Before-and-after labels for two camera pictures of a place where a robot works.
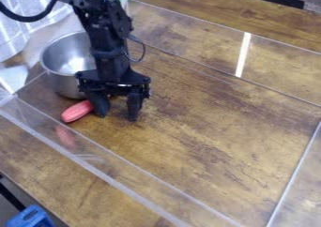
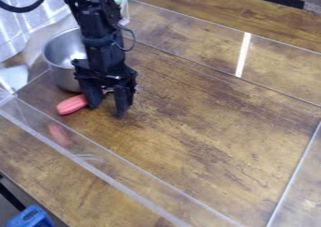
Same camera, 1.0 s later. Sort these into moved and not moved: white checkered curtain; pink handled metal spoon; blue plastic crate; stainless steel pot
Moved: pink handled metal spoon
Not moved: white checkered curtain; blue plastic crate; stainless steel pot
